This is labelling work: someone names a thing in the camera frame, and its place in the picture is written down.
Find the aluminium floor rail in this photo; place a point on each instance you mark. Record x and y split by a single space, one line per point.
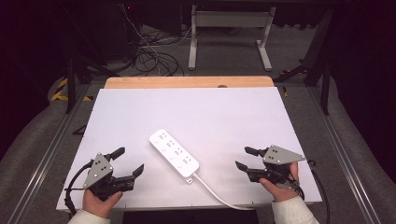
342 165
40 168

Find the white metal desk frame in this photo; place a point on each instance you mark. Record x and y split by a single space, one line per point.
230 18

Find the black metal stand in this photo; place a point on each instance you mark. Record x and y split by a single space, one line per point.
71 81
325 84

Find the person's white sleeve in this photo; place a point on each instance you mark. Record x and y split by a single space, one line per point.
88 218
294 213

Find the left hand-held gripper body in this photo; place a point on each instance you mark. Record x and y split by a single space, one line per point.
99 169

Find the person's right white sleeve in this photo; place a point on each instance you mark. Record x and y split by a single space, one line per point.
294 213

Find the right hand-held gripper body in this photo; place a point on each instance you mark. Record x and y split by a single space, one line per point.
278 155

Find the black equipment box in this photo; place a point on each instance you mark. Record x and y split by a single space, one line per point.
120 28

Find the white board sheet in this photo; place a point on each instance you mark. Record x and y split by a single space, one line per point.
193 112

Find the person's left white sleeve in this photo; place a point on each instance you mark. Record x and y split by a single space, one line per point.
88 218

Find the white power strip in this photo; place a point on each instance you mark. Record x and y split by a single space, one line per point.
173 155

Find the yellow black hazard tape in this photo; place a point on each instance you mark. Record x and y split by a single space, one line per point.
58 93

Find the person's right hand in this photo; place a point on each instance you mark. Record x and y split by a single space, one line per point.
281 193

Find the person's left hand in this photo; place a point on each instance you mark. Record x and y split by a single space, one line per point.
98 203

